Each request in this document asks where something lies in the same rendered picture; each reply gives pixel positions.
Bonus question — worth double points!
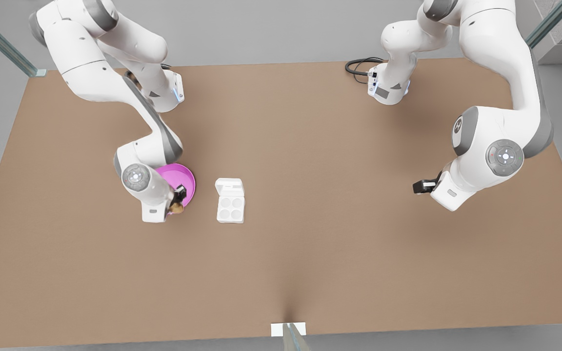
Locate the white egg box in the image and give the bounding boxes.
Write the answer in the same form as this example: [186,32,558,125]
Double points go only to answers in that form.
[214,177,246,224]

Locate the pink round plate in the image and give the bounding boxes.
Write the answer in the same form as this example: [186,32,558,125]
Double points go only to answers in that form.
[155,163,196,209]

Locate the black cable loop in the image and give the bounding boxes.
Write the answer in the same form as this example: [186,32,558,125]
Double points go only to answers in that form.
[345,57,385,84]

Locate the silver frame post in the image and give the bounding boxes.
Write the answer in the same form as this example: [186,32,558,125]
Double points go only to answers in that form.
[271,322,310,351]
[0,4,47,78]
[525,0,562,49]

